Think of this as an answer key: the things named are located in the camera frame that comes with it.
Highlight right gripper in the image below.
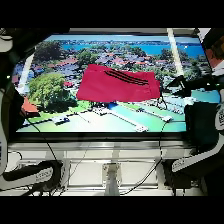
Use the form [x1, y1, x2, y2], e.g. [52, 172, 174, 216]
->
[165, 75, 192, 98]

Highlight red shorts with black stripes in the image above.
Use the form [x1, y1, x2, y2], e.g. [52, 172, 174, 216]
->
[75, 63, 162, 104]

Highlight white garment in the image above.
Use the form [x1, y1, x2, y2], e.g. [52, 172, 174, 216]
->
[211, 59, 224, 78]

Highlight black cable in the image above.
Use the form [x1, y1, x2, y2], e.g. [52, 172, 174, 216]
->
[23, 117, 60, 163]
[120, 121, 168, 196]

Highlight silver frame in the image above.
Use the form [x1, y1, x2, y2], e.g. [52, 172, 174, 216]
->
[6, 139, 203, 197]

